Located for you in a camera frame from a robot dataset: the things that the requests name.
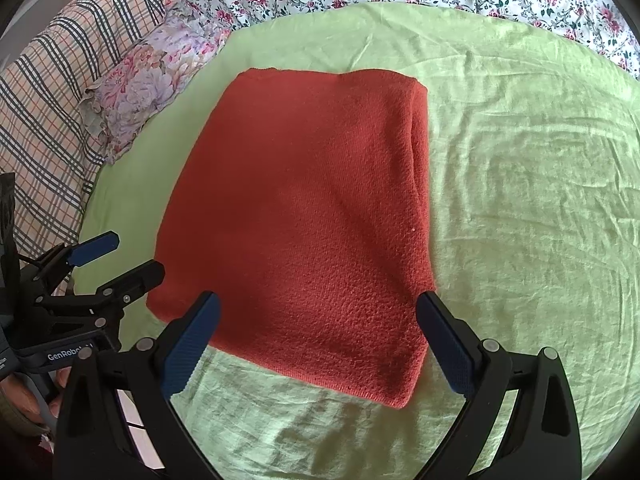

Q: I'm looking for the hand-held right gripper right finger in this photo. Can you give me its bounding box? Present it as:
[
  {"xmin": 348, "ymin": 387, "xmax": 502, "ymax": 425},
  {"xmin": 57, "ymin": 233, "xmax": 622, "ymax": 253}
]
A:
[{"xmin": 416, "ymin": 290, "xmax": 584, "ymax": 480}]

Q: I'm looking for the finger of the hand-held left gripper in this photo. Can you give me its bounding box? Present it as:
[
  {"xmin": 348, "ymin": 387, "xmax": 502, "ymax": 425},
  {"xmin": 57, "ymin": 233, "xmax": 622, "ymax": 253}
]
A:
[
  {"xmin": 34, "ymin": 259, "xmax": 166, "ymax": 327},
  {"xmin": 29, "ymin": 231, "xmax": 121, "ymax": 297}
]

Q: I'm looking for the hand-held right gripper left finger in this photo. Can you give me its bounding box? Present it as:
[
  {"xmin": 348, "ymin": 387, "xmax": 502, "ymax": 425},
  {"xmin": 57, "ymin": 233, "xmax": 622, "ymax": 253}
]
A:
[{"xmin": 54, "ymin": 290, "xmax": 222, "ymax": 480}]

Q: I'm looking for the orange knit sweater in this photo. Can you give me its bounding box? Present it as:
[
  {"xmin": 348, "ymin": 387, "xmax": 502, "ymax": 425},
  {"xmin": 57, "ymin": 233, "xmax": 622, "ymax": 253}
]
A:
[{"xmin": 146, "ymin": 66, "xmax": 438, "ymax": 410}]

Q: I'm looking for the person's left hand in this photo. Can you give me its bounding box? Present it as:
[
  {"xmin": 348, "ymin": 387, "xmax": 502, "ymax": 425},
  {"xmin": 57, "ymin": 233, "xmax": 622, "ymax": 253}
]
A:
[{"xmin": 0, "ymin": 367, "xmax": 72, "ymax": 430}]

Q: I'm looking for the light green bed sheet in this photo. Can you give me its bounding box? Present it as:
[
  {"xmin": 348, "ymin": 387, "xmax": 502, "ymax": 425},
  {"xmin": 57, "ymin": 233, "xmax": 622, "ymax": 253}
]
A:
[{"xmin": 75, "ymin": 2, "xmax": 640, "ymax": 480}]

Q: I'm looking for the plaid checked blanket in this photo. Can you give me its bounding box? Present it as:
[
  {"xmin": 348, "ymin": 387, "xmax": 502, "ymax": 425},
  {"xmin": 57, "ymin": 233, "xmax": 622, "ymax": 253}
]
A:
[{"xmin": 0, "ymin": 0, "xmax": 179, "ymax": 297}]

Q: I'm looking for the large-flower print pillow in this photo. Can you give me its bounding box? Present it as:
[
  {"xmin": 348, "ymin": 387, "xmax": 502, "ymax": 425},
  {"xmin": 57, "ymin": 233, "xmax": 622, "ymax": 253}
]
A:
[{"xmin": 83, "ymin": 2, "xmax": 231, "ymax": 166}]

